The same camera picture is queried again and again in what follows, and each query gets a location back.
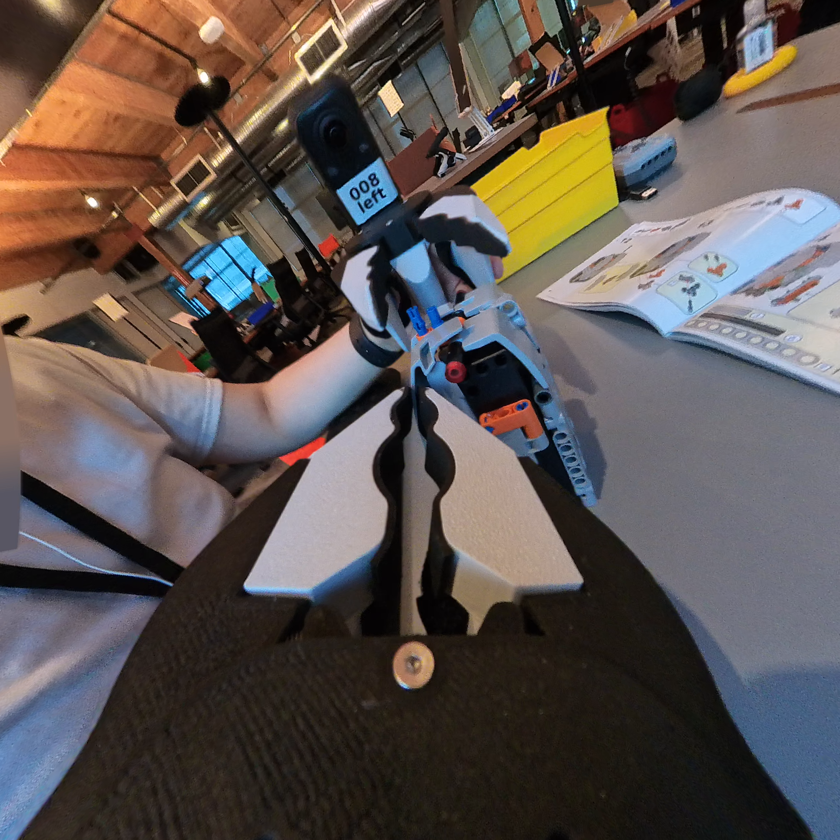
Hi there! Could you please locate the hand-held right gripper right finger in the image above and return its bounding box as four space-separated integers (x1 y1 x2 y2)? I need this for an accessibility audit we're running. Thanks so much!
420 386 585 623

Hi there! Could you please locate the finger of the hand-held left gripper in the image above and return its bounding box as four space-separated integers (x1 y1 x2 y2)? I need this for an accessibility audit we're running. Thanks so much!
416 189 513 259
338 251 395 336

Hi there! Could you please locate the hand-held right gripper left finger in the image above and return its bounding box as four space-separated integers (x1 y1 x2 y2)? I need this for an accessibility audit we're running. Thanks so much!
241 387 414 623

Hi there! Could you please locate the grey brick robot model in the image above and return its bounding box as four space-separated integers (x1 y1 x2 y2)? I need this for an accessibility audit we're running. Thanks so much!
400 285 599 508

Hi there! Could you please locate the person's left forearm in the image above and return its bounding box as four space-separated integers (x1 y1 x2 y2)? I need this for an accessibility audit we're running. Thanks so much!
210 354 395 463

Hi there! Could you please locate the black wristband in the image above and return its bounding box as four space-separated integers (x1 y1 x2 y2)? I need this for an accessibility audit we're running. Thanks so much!
348 320 404 367

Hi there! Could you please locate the yellow plastic bin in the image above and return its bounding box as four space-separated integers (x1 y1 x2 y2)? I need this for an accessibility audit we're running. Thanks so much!
471 108 621 282

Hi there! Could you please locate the black light stand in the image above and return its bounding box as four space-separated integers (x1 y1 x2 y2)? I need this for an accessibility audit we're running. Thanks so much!
174 75 358 329

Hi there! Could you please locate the grey brick hub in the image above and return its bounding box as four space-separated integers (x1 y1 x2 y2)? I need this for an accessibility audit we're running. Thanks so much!
612 134 678 186

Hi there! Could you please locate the red bag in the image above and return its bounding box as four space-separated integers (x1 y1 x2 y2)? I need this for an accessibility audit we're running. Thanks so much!
607 72 680 148

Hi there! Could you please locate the open instruction booklet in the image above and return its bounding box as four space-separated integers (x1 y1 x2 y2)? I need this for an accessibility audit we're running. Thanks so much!
537 189 840 395

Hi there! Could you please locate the black pouch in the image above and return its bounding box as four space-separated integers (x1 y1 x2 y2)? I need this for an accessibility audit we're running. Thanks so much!
675 66 723 122

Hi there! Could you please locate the black strap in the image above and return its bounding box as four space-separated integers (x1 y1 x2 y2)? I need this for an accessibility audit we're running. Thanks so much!
0 472 185 598

